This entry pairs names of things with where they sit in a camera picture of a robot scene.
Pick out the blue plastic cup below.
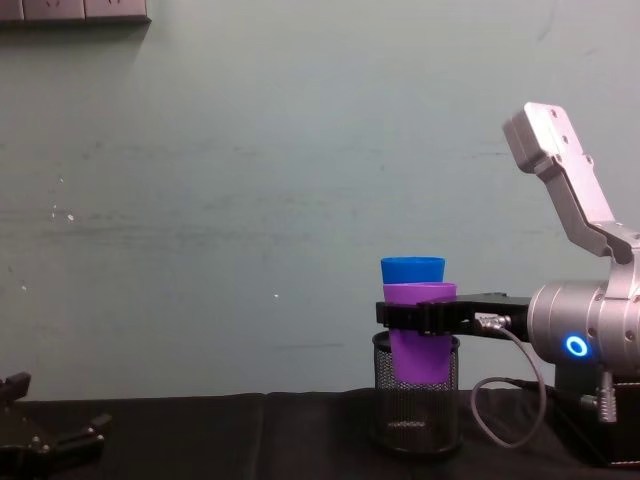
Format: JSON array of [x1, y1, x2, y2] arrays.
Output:
[[380, 255, 447, 287]]

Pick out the purple plastic cup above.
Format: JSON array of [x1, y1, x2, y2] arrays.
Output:
[[382, 281, 459, 386]]

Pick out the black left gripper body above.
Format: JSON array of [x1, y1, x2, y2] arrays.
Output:
[[0, 435, 105, 480]]

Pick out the black stitched box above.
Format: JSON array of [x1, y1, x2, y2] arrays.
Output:
[[593, 370, 640, 470]]

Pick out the black mesh pen holder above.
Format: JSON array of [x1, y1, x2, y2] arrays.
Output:
[[370, 331, 463, 456]]

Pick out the grey wall socket panel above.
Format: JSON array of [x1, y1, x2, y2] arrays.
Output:
[[0, 0, 153, 28]]

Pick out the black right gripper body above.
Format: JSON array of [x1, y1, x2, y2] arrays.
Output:
[[440, 292, 533, 339]]

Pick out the grey gripper cable silver plugs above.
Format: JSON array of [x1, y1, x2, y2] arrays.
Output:
[[471, 311, 619, 448]]

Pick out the black table cloth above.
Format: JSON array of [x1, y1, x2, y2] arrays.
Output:
[[0, 388, 640, 480]]

